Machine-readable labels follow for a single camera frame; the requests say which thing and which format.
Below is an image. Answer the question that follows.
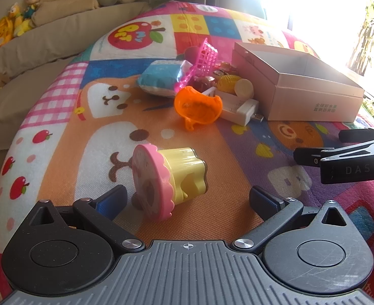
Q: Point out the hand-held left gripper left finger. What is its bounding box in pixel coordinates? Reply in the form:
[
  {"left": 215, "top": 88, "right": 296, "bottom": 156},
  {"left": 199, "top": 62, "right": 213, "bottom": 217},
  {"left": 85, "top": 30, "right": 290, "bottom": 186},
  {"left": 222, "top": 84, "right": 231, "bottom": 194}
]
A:
[{"left": 28, "top": 184, "right": 146, "bottom": 253}]

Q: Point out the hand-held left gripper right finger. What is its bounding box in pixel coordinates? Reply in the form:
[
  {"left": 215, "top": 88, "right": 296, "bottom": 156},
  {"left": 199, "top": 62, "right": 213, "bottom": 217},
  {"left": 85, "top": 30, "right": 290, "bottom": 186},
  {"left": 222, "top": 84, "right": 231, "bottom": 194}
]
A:
[{"left": 233, "top": 185, "right": 350, "bottom": 255}]

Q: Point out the cream round toy ball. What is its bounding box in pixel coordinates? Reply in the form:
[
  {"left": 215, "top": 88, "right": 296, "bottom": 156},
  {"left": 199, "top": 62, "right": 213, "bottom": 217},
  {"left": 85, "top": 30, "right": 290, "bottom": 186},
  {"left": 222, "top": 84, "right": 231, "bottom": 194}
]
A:
[{"left": 234, "top": 79, "right": 254, "bottom": 99}]

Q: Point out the pink plastic toy basket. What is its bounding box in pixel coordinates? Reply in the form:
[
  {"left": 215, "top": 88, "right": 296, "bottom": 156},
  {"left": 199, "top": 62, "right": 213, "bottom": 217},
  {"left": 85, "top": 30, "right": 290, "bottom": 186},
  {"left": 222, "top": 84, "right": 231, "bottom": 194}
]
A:
[{"left": 174, "top": 38, "right": 220, "bottom": 95}]

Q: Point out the pink and yellow cupcake toy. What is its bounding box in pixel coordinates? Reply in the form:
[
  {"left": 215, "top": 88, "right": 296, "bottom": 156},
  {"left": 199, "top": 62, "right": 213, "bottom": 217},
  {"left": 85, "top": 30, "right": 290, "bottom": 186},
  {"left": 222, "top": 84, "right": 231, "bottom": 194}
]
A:
[{"left": 131, "top": 144, "right": 208, "bottom": 222}]

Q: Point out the pink cardboard box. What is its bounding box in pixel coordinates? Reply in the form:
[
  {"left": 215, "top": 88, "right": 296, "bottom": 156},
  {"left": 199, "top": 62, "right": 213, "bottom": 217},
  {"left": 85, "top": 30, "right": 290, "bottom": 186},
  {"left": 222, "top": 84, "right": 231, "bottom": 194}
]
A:
[{"left": 231, "top": 41, "right": 366, "bottom": 123}]

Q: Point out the colourful printed play mat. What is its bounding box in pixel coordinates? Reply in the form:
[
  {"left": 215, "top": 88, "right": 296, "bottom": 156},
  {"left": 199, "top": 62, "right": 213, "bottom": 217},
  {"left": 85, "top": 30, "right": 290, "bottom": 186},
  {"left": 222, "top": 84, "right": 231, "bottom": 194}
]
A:
[{"left": 0, "top": 1, "right": 374, "bottom": 305}]

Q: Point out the yellow toy fruit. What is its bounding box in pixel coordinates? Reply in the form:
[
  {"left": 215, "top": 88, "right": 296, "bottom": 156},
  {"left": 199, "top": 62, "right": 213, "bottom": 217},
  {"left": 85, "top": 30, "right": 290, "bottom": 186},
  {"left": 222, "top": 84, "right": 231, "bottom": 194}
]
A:
[{"left": 217, "top": 74, "right": 242, "bottom": 95}]

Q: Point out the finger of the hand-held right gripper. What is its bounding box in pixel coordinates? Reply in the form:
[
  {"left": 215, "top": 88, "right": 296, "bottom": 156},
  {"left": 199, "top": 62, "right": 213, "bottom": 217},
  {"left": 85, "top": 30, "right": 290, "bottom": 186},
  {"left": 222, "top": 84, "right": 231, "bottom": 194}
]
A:
[
  {"left": 293, "top": 147, "right": 343, "bottom": 168},
  {"left": 339, "top": 124, "right": 374, "bottom": 143}
]

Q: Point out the blue and white tissue packet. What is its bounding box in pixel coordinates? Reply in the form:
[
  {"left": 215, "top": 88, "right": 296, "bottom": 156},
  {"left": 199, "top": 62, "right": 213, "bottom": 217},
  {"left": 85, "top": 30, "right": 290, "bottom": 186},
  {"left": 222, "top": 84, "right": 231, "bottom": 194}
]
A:
[{"left": 138, "top": 59, "right": 194, "bottom": 98}]

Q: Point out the white USB charger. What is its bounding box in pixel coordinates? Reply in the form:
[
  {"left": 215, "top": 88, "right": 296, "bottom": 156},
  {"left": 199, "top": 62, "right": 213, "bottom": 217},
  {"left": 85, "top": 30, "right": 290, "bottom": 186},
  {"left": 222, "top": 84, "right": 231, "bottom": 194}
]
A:
[{"left": 201, "top": 87, "right": 264, "bottom": 126}]

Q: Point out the beige pillow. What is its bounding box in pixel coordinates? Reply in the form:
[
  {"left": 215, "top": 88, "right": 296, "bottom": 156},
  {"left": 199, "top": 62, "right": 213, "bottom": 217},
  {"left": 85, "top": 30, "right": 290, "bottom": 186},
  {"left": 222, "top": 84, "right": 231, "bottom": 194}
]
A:
[{"left": 31, "top": 0, "right": 100, "bottom": 28}]

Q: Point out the orange plastic toy scoop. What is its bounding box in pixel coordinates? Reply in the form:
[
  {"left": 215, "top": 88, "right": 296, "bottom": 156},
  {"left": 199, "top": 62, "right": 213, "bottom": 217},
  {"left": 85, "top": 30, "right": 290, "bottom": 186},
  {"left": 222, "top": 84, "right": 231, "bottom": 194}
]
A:
[{"left": 174, "top": 86, "right": 223, "bottom": 132}]

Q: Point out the yellow plush toy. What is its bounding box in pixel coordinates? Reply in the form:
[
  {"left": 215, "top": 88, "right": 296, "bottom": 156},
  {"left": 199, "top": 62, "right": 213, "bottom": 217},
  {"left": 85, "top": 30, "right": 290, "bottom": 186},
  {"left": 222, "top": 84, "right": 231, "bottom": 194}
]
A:
[{"left": 0, "top": 3, "right": 21, "bottom": 52}]

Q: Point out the wind-up doll keychain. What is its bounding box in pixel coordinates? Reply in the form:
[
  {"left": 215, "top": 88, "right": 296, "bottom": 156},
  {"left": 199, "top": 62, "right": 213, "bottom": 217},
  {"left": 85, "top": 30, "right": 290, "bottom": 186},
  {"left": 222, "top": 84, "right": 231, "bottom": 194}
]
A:
[{"left": 192, "top": 76, "right": 220, "bottom": 93}]

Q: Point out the small colourful toy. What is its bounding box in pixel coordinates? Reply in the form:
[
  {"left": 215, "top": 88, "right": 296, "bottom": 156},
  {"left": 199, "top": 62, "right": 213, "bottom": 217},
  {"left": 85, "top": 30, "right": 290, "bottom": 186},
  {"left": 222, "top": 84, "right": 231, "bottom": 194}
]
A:
[{"left": 214, "top": 62, "right": 239, "bottom": 77}]

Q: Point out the plush doll with red hat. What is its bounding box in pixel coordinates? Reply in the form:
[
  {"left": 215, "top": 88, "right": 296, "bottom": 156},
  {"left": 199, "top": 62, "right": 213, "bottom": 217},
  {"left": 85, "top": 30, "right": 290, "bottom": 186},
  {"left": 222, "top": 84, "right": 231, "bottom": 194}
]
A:
[{"left": 13, "top": 0, "right": 45, "bottom": 37}]

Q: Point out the beige sofa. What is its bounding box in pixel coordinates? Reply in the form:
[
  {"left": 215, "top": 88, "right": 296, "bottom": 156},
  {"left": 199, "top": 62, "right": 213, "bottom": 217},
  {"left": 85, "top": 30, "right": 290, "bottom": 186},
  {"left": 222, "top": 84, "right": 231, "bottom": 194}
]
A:
[{"left": 0, "top": 0, "right": 162, "bottom": 185}]

